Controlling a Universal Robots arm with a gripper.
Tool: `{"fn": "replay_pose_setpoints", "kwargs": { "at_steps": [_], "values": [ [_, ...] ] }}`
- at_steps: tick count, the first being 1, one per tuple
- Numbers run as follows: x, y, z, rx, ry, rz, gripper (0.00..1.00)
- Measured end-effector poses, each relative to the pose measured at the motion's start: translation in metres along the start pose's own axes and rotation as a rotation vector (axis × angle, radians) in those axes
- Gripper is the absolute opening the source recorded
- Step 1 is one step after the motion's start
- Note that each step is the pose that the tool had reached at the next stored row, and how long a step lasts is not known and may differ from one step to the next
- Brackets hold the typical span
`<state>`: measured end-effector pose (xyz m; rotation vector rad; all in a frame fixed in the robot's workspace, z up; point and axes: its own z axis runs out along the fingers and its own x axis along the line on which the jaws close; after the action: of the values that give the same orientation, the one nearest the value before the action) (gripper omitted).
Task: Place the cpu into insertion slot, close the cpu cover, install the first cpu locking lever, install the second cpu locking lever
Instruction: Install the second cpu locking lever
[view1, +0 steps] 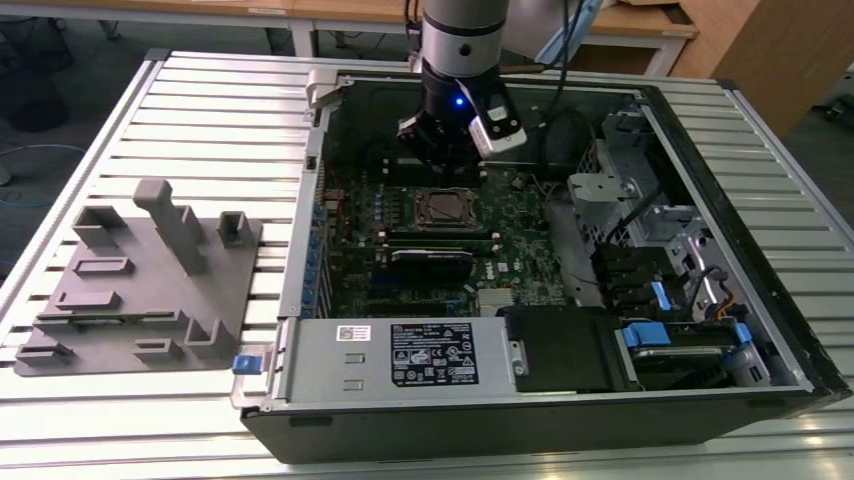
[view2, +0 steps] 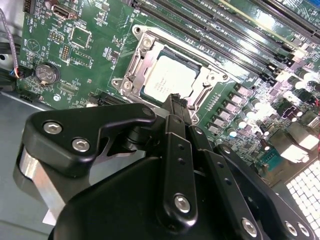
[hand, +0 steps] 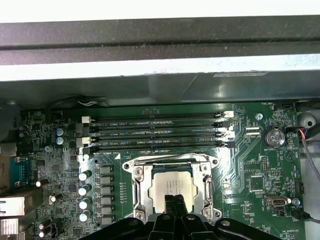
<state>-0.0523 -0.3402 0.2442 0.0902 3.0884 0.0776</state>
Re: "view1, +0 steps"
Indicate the silver power supply unit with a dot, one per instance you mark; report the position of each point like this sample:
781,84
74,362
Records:
321,370

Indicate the black graphics card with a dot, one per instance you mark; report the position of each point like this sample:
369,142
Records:
434,265

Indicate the wooden cabinet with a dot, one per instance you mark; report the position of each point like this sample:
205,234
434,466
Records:
788,50

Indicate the silver green CPU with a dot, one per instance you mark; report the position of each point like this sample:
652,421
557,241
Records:
448,206

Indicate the green motherboard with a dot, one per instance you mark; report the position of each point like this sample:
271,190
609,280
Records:
528,240

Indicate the black office chair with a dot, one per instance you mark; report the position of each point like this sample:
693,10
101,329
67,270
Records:
34,100

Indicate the black chair base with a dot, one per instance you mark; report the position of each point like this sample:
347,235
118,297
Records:
843,107

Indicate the blue case latch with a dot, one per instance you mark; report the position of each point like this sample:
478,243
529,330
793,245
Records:
246,365

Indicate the black silver PC case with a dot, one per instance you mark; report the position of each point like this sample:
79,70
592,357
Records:
468,435

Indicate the blue plastic clip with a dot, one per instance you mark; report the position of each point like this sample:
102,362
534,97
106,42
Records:
660,295

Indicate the wooden desk white frame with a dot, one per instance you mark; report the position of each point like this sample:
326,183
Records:
634,29

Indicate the black plastic bay holder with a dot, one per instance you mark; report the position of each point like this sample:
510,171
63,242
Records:
628,270

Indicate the grey parts rack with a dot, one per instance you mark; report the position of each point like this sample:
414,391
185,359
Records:
154,300

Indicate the green RAM stick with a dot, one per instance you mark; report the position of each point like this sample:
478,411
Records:
441,244

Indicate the silver finned heatsink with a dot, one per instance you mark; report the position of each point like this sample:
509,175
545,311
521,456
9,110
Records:
500,296

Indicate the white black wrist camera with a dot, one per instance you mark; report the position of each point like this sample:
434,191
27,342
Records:
497,130

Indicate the CPU socket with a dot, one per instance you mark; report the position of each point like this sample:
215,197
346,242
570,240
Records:
417,222

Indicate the grey plastic case latch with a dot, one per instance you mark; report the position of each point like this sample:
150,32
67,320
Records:
321,87

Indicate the blue disk carrier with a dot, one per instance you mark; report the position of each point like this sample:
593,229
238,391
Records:
644,332

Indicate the silver metal drive cage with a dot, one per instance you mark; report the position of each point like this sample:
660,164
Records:
668,217

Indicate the silver cage bracket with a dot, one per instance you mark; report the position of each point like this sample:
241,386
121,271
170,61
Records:
594,187

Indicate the black plastic shroud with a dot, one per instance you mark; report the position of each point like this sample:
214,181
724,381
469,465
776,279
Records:
568,350

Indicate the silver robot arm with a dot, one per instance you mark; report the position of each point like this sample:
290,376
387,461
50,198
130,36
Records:
464,30

